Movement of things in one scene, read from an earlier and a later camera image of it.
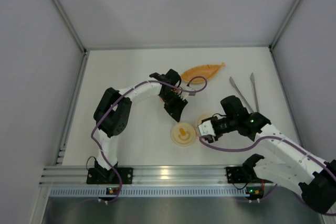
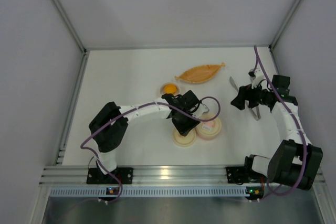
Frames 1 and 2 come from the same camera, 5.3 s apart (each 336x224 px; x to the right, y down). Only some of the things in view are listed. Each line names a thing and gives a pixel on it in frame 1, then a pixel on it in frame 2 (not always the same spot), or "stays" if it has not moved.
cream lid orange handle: x=183 y=134 stays
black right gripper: x=213 y=126 to x=242 y=97
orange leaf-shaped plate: x=207 y=71 stays
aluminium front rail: x=147 y=175 stays
